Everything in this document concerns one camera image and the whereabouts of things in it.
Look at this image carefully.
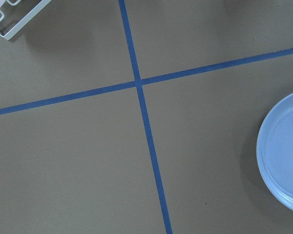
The blue plate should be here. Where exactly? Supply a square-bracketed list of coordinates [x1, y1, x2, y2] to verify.
[256, 93, 293, 211]

